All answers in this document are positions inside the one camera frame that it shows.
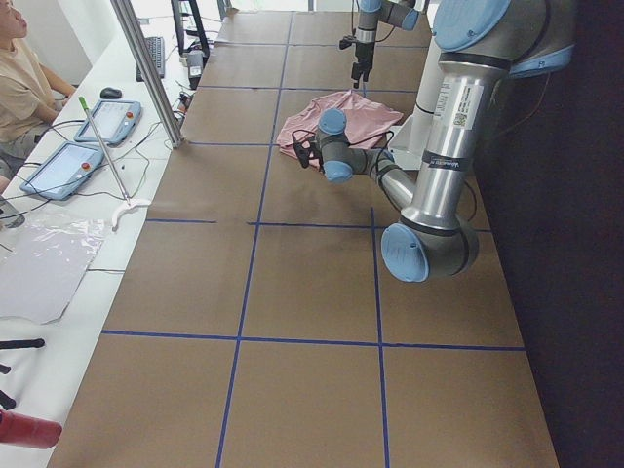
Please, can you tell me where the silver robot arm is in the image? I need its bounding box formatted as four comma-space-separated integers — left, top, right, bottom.
295, 1, 577, 282
342, 0, 429, 89

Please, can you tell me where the flat clear plastic sheet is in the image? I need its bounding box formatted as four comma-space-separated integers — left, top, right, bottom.
1, 213, 109, 325

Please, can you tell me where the upper teach pendant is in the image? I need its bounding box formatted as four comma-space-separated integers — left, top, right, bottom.
90, 99, 142, 146

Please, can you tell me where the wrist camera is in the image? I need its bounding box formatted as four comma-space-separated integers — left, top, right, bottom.
338, 35, 357, 50
293, 137, 316, 169

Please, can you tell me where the teach pendant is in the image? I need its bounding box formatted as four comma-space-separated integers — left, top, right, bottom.
19, 141, 104, 201
90, 99, 142, 146

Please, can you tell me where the lower teach pendant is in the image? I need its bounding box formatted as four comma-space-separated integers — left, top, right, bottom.
19, 141, 104, 201

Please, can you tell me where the pink Snoopy t-shirt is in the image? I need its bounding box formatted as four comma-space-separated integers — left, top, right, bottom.
276, 91, 404, 158

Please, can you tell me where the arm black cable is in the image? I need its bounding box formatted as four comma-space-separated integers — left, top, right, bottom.
291, 129, 396, 181

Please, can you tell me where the aluminium frame post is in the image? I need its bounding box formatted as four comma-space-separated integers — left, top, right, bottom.
110, 0, 183, 148

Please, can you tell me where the red fire extinguisher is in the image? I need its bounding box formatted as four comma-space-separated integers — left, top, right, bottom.
0, 409, 62, 449

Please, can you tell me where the black power box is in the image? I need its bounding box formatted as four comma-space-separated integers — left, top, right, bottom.
186, 50, 205, 90

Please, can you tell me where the green handled reach stick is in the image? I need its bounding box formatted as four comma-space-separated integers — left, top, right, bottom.
78, 96, 151, 232

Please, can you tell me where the seated person beige shirt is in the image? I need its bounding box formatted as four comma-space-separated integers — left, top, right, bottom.
1, 1, 76, 176

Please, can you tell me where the black keyboard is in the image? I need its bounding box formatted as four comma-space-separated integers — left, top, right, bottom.
145, 36, 166, 78

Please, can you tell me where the black computer mouse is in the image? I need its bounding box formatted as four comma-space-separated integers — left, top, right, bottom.
99, 87, 123, 99

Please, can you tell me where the black camera tripod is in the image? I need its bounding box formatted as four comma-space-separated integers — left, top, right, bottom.
0, 337, 46, 411

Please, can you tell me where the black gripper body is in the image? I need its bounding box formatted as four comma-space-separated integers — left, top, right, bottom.
309, 143, 324, 174
355, 40, 375, 68

